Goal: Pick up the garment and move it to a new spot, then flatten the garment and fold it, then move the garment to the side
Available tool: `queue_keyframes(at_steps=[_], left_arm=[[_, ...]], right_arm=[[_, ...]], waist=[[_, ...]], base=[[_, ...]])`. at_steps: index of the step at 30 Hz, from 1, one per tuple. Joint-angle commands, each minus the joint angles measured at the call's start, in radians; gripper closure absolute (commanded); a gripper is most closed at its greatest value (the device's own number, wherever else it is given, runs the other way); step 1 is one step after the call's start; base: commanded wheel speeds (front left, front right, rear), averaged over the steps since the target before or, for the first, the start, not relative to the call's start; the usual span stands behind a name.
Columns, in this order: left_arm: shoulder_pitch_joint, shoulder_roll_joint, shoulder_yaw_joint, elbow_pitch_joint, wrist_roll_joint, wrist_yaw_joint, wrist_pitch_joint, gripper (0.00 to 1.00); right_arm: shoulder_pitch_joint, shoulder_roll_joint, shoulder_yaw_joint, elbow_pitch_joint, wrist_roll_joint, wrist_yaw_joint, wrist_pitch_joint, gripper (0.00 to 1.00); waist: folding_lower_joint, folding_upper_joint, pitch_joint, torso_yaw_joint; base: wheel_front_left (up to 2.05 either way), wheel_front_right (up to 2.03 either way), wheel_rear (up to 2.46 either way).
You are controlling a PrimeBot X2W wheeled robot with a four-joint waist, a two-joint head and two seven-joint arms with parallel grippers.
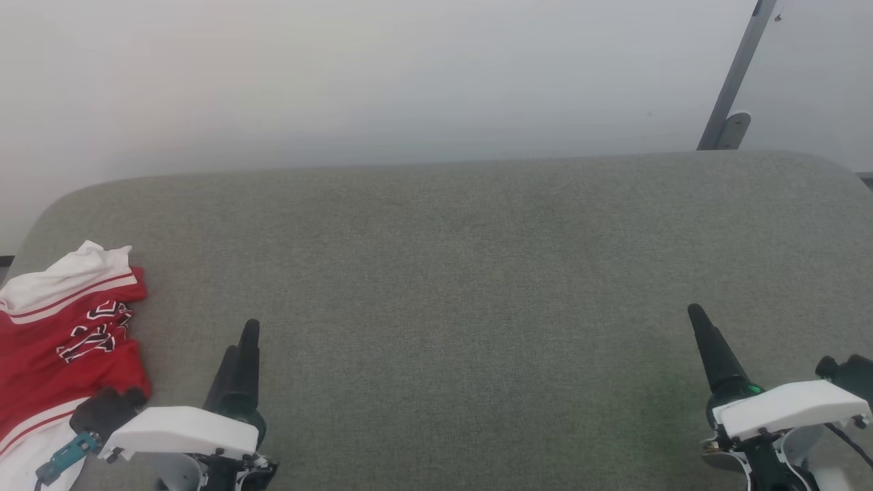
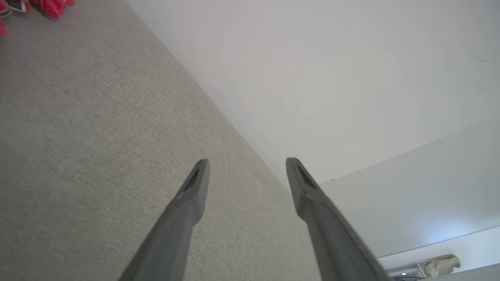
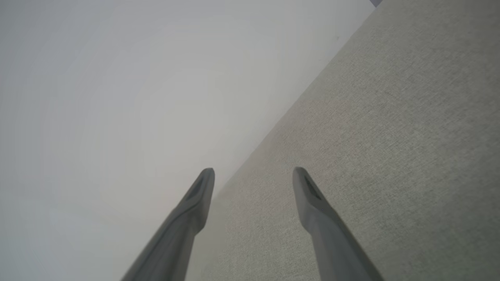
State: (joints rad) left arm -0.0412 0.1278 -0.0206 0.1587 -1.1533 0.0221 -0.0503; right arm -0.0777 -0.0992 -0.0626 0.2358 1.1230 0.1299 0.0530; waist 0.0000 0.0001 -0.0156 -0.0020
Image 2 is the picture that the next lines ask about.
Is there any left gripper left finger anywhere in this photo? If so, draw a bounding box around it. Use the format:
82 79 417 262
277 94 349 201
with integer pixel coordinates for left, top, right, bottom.
119 158 211 281

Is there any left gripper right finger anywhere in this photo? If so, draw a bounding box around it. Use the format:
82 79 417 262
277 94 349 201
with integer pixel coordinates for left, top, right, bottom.
286 157 393 281

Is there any red and white Bulls jersey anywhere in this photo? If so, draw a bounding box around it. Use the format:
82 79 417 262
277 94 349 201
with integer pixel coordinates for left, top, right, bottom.
0 0 75 39

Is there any beige cloth bundle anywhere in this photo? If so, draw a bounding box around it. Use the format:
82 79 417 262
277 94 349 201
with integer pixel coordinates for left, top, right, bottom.
420 254 462 279

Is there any grey fabric sofa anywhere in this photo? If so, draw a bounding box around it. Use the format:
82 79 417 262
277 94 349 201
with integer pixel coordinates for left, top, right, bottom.
0 0 323 281

